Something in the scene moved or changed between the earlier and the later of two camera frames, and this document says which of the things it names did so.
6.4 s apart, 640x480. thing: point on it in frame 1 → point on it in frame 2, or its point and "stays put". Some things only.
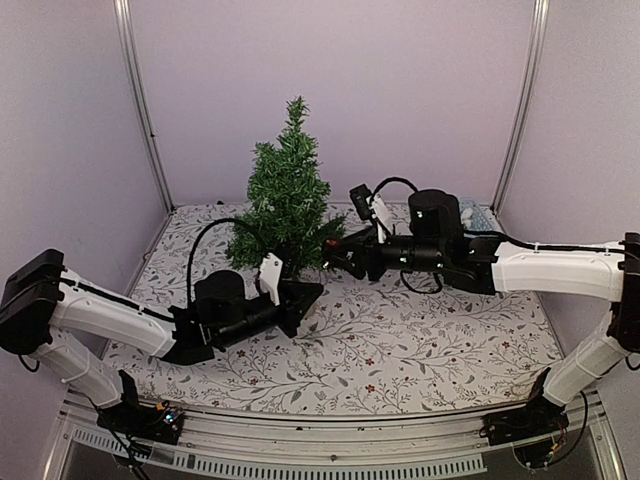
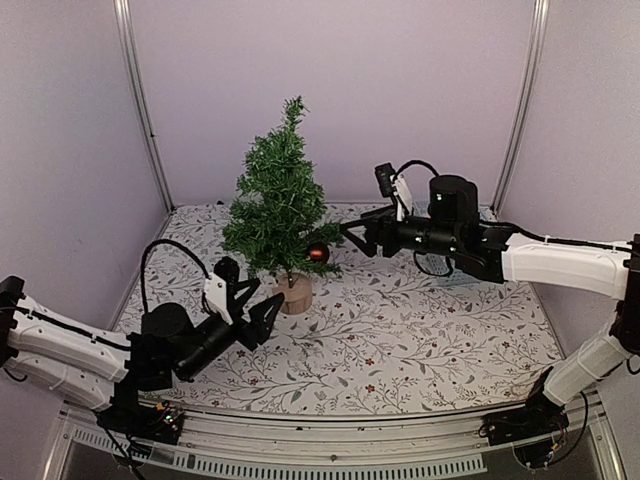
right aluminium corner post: (537, 47) stays put
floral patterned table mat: (368, 348) stays put
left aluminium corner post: (123, 23) stays put
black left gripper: (293, 306) → (256, 331)
